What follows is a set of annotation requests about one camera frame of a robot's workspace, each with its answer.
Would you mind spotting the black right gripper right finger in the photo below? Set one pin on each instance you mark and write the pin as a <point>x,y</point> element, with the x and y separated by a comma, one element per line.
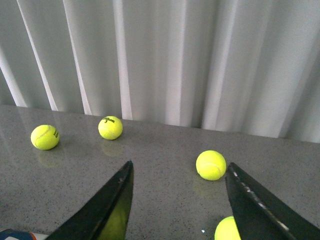
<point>259,214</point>

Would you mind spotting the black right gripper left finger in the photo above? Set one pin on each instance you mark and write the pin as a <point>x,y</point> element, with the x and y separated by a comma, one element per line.
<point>105,216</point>

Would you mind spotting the clear plastic tennis ball can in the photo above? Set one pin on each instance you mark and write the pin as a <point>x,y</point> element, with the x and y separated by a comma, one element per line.
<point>11,234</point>

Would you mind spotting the near right tennis ball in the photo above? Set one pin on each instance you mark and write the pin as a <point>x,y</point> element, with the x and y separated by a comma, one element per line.
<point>227,230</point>

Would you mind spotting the right side tennis ball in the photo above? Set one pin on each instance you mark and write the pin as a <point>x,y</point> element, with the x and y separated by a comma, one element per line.
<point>211,165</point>

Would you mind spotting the back Wilson tennis ball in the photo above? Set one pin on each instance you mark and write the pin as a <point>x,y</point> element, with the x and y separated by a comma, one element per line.
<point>110,127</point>

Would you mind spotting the middle plain tennis ball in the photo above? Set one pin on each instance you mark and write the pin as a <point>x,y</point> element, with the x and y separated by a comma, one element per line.
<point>45,137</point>

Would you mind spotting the white pleated curtain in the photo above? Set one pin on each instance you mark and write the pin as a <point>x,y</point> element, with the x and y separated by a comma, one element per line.
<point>247,66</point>

